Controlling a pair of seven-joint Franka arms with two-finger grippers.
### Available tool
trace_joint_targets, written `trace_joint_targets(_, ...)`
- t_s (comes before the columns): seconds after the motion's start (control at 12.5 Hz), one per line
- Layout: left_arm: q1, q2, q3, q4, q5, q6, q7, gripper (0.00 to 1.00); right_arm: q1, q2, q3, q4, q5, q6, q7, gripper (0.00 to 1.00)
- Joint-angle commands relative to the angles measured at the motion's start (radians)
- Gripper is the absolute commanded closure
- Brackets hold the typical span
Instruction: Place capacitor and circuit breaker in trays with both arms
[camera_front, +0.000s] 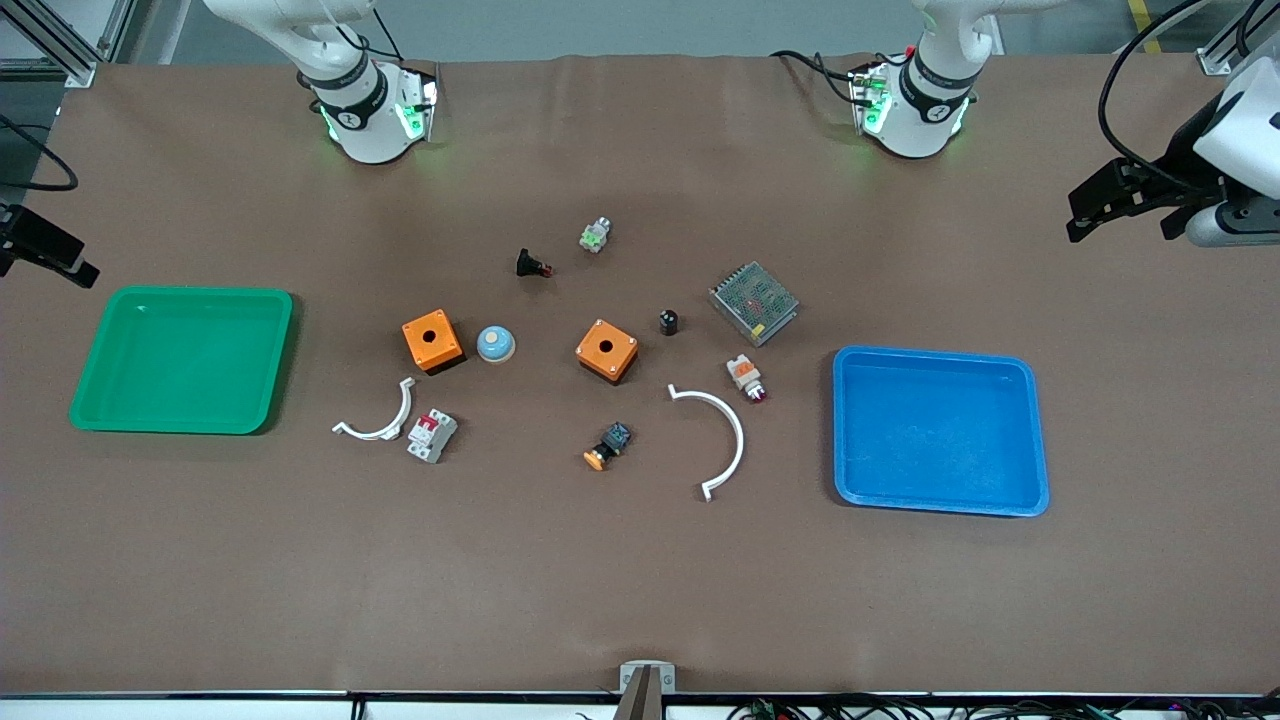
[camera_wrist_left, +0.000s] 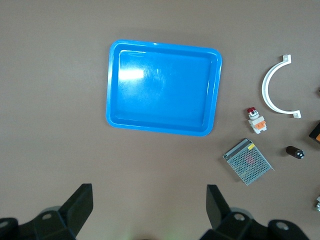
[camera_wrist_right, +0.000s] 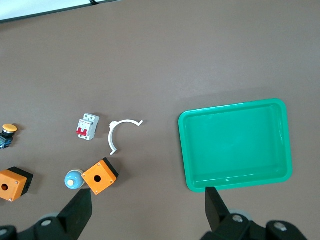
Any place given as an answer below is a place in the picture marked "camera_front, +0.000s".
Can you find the blue dome push button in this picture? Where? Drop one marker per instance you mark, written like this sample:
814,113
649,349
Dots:
495,344

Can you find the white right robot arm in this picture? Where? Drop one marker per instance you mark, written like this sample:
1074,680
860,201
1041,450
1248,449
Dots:
362,110

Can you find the black cylindrical capacitor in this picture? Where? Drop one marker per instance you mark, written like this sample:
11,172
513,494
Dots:
668,322

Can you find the green white push button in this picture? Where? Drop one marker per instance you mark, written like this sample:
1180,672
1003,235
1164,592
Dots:
595,236

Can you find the green plastic tray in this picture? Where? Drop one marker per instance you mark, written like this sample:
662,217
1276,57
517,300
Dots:
183,360

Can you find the orange button box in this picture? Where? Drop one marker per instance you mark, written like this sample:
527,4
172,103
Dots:
432,341
607,350

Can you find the white red circuit breaker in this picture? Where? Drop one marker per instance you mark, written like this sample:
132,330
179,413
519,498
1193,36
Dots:
432,436

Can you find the small white curved bracket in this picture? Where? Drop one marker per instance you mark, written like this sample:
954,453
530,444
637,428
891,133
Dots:
385,425

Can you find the orange head push button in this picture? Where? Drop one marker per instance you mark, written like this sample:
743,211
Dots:
607,447

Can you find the blue plastic tray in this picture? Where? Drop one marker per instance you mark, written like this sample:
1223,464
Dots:
940,430

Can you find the small black red switch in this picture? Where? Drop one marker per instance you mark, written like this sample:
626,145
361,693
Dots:
532,265

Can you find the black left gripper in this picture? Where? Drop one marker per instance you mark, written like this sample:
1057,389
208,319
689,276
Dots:
1184,149

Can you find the metal mesh power supply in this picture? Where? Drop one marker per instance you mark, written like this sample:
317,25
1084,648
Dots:
753,302

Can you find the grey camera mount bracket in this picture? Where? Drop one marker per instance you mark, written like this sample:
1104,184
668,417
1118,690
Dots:
647,688

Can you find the aluminium frame profile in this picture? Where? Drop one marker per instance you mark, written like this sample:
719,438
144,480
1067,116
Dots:
60,40
1235,40

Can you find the large white curved bracket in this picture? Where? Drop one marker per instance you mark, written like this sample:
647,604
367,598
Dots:
730,420

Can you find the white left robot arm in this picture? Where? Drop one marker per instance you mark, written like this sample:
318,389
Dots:
925,105

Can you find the orange white indicator light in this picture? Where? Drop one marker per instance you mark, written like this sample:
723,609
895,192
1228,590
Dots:
746,377

